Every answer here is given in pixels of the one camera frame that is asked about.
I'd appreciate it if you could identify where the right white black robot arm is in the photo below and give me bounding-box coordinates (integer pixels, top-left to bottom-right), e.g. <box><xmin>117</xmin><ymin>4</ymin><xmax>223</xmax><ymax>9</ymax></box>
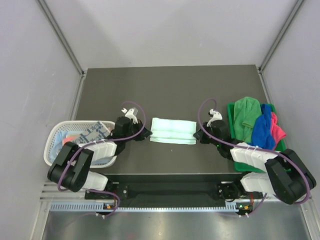
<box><xmin>193</xmin><ymin>120</ymin><xmax>317</xmax><ymax>205</ymax></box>

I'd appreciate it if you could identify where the left aluminium frame post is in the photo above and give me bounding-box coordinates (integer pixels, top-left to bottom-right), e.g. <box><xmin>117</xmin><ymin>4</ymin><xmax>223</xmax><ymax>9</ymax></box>
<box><xmin>36</xmin><ymin>0</ymin><xmax>85</xmax><ymax>76</ymax></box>

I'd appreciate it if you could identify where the white mint towel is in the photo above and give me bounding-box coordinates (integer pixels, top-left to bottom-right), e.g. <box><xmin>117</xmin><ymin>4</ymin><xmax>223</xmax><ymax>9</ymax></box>
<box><xmin>150</xmin><ymin>117</ymin><xmax>197</xmax><ymax>145</ymax></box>

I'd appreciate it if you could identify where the blue towel in bin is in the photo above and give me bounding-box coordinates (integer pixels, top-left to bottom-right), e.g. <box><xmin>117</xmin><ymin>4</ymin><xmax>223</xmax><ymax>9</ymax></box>
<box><xmin>251</xmin><ymin>104</ymin><xmax>276</xmax><ymax>150</ymax></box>

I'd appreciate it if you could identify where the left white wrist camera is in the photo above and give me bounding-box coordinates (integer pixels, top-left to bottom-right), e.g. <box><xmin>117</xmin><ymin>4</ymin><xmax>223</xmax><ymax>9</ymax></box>
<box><xmin>121</xmin><ymin>107</ymin><xmax>138</xmax><ymax>124</ymax></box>

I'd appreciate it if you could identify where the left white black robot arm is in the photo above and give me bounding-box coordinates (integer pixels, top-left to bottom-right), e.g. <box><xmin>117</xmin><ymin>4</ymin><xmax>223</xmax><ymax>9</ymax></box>
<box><xmin>47</xmin><ymin>116</ymin><xmax>153</xmax><ymax>199</ymax></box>

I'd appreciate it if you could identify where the white perforated plastic basket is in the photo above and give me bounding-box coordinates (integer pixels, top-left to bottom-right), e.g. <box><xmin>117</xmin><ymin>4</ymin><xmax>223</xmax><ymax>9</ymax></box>
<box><xmin>43</xmin><ymin>120</ymin><xmax>117</xmax><ymax>169</ymax></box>

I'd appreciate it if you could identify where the green plastic bin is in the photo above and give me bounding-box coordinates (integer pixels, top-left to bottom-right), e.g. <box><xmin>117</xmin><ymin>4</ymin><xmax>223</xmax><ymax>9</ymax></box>
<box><xmin>227</xmin><ymin>102</ymin><xmax>287</xmax><ymax>173</ymax></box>

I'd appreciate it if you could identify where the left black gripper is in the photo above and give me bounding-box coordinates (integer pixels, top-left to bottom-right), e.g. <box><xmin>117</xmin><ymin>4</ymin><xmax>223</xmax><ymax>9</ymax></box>
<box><xmin>123</xmin><ymin>119</ymin><xmax>152</xmax><ymax>142</ymax></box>

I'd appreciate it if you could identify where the aluminium frame post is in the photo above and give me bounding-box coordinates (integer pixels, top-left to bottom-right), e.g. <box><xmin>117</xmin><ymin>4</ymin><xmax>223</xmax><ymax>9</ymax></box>
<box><xmin>257</xmin><ymin>0</ymin><xmax>306</xmax><ymax>74</ymax></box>
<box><xmin>36</xmin><ymin>0</ymin><xmax>85</xmax><ymax>76</ymax></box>

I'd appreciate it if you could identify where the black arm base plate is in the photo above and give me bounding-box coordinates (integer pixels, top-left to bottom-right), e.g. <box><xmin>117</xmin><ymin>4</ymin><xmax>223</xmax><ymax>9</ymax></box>
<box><xmin>84</xmin><ymin>174</ymin><xmax>263</xmax><ymax>208</ymax></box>

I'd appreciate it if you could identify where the pink bunny towel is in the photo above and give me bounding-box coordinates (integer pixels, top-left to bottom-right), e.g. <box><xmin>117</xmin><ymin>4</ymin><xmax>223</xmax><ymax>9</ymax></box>
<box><xmin>62</xmin><ymin>135</ymin><xmax>79</xmax><ymax>145</ymax></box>

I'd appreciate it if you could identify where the right aluminium frame post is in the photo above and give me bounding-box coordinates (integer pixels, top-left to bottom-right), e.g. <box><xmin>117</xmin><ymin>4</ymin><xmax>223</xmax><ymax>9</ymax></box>
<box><xmin>257</xmin><ymin>0</ymin><xmax>306</xmax><ymax>74</ymax></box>

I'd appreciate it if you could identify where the green towel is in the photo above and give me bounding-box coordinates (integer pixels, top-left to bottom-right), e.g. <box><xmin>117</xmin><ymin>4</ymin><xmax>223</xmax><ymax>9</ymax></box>
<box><xmin>233</xmin><ymin>96</ymin><xmax>262</xmax><ymax>143</ymax></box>

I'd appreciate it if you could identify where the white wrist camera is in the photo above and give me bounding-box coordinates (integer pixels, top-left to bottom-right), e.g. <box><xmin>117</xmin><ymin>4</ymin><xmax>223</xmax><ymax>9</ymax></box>
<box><xmin>207</xmin><ymin>108</ymin><xmax>223</xmax><ymax>127</ymax></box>
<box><xmin>121</xmin><ymin>107</ymin><xmax>138</xmax><ymax>124</ymax></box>

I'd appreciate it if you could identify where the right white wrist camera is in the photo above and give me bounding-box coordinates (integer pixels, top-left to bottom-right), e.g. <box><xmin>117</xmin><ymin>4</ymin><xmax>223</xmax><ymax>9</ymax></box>
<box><xmin>207</xmin><ymin>108</ymin><xmax>223</xmax><ymax>127</ymax></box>

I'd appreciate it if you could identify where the grey slotted cable duct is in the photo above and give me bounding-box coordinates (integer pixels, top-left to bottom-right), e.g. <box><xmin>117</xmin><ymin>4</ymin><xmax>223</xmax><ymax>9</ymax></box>
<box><xmin>49</xmin><ymin>202</ymin><xmax>251</xmax><ymax>213</ymax></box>

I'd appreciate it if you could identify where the blue white patterned towel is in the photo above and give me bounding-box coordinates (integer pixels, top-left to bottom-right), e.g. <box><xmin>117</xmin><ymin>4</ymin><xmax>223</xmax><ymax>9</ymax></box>
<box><xmin>72</xmin><ymin>121</ymin><xmax>111</xmax><ymax>145</ymax></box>

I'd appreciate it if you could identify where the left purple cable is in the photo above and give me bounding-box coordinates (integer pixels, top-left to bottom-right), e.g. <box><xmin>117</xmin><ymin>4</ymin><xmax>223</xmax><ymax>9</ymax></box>
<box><xmin>57</xmin><ymin>100</ymin><xmax>147</xmax><ymax>217</ymax></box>

